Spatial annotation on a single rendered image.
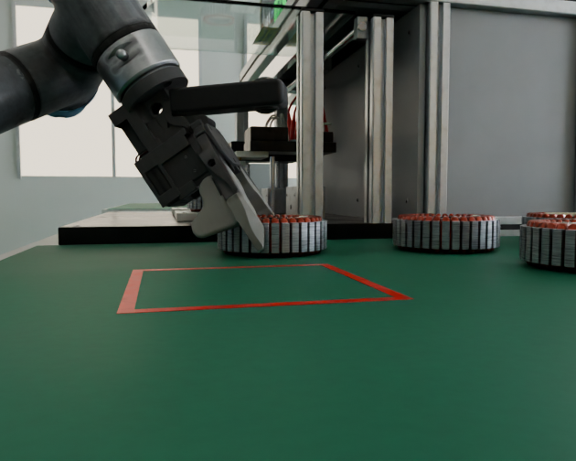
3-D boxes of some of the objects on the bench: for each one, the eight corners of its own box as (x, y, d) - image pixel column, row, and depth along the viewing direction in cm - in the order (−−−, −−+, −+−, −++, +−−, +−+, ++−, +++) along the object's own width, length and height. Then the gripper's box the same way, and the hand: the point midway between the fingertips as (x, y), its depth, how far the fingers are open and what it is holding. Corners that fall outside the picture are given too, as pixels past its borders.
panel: (415, 222, 74) (419, 3, 73) (297, 210, 139) (297, 93, 137) (422, 222, 75) (426, 4, 73) (302, 210, 139) (302, 93, 137)
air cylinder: (295, 219, 88) (295, 185, 88) (285, 217, 95) (285, 186, 95) (325, 218, 89) (325, 185, 89) (313, 217, 97) (313, 186, 96)
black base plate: (58, 245, 65) (58, 226, 65) (108, 220, 127) (108, 211, 127) (412, 238, 76) (413, 221, 75) (299, 219, 138) (299, 209, 138)
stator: (205, 257, 50) (205, 218, 50) (229, 246, 61) (229, 213, 61) (325, 259, 49) (325, 218, 49) (327, 247, 60) (327, 214, 60)
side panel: (426, 239, 74) (431, 1, 72) (416, 237, 77) (420, 8, 75) (595, 235, 80) (603, 16, 78) (580, 234, 83) (587, 23, 81)
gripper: (144, 126, 65) (237, 266, 65) (69, 100, 46) (197, 294, 46) (202, 86, 64) (295, 227, 64) (148, 42, 45) (279, 241, 45)
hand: (275, 238), depth 55 cm, fingers closed on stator, 13 cm apart
